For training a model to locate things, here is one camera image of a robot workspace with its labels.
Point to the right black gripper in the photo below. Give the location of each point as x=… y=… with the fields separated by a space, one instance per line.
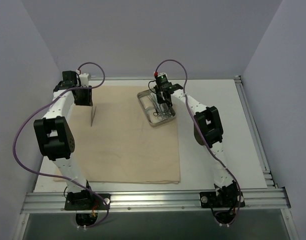
x=162 y=93

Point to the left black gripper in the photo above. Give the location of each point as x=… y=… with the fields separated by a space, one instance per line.
x=83 y=100

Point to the surgical forceps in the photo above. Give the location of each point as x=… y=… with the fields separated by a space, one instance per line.
x=164 y=110

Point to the metal instrument tray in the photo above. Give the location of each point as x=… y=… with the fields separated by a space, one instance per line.
x=147 y=108

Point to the thin metal tweezers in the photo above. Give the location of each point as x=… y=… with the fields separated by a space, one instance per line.
x=93 y=112

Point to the beige cloth wrap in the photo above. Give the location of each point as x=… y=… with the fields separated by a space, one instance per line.
x=121 y=146

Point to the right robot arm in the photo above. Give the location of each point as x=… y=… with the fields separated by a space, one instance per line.
x=208 y=132

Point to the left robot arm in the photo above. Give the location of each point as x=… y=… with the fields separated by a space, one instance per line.
x=55 y=138

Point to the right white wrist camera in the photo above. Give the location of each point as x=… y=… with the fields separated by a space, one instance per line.
x=160 y=74

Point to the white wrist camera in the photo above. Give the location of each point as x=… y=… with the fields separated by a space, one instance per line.
x=160 y=74
x=83 y=78

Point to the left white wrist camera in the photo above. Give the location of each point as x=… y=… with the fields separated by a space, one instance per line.
x=83 y=78

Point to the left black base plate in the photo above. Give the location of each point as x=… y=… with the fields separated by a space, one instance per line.
x=81 y=201

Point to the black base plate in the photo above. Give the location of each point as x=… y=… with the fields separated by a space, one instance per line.
x=221 y=200
x=81 y=201

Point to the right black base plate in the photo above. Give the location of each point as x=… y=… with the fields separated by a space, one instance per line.
x=221 y=200

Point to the aluminium frame rail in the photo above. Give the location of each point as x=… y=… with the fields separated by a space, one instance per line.
x=156 y=201

